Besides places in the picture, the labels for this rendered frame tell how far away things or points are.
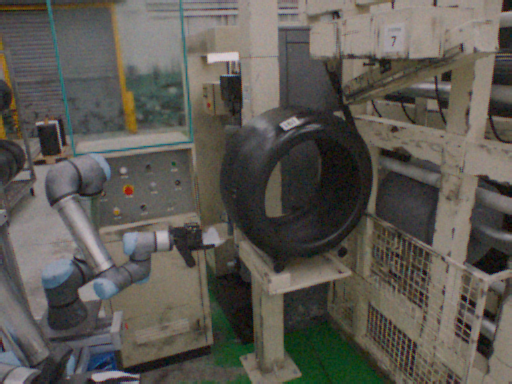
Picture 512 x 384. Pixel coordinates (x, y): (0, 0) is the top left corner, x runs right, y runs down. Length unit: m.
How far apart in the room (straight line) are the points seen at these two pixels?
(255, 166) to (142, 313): 1.19
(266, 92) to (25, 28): 9.78
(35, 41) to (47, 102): 1.45
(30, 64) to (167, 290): 9.44
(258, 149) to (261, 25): 0.58
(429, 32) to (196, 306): 1.72
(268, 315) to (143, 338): 0.70
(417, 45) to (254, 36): 0.68
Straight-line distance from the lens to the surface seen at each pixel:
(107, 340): 1.71
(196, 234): 1.41
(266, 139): 1.32
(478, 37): 1.31
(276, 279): 1.52
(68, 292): 1.64
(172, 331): 2.33
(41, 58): 11.07
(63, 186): 1.39
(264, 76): 1.68
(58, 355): 0.85
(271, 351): 2.24
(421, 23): 1.29
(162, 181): 1.98
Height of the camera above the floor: 1.65
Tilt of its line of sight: 19 degrees down
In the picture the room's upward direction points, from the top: 2 degrees counter-clockwise
